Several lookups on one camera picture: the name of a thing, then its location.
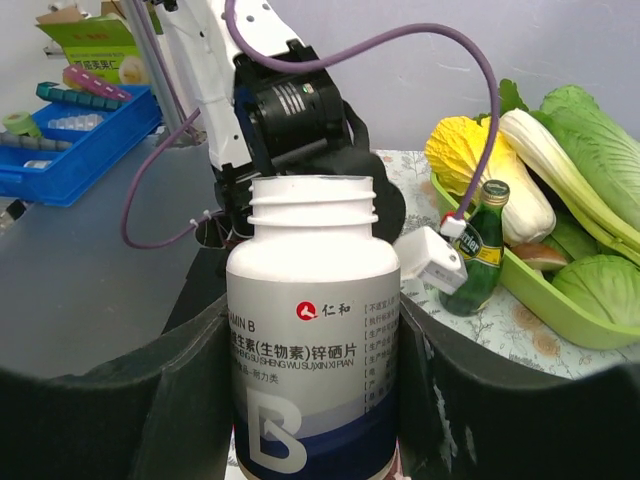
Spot floral tablecloth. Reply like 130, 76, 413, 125
377, 150, 639, 379

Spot yellow napa cabbage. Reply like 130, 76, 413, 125
424, 115, 557, 246

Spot green round cabbage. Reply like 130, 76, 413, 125
552, 254, 639, 327

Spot teal pill organizer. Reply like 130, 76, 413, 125
35, 82, 124, 112

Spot aluminium frame rail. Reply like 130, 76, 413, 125
121, 0, 184, 132

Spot green tape roll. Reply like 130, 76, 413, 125
2, 111, 42, 138

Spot white stem bok choy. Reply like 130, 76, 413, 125
499, 109, 639, 256

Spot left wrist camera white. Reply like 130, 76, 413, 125
393, 227, 468, 295

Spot white blue pill bottle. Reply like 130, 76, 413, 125
226, 176, 400, 479

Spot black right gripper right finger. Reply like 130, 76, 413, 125
398, 296, 639, 479

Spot small green glass bottle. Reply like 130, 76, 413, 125
439, 180, 510, 317

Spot large green bok choy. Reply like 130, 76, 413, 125
531, 85, 639, 228

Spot pink pill organizer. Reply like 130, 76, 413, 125
63, 65, 133, 102

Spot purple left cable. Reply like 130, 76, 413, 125
121, 0, 501, 250

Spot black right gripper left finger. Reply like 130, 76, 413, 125
1, 298, 232, 479

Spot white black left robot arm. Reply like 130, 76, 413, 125
153, 1, 406, 249

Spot brown mushroom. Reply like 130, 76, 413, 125
511, 243, 569, 272

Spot green plastic basket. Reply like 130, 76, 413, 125
430, 169, 640, 351

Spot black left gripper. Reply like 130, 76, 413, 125
212, 54, 406, 243

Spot blue plastic parts bin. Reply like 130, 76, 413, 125
1, 86, 161, 207

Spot green cardboard box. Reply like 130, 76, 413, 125
36, 7, 151, 85

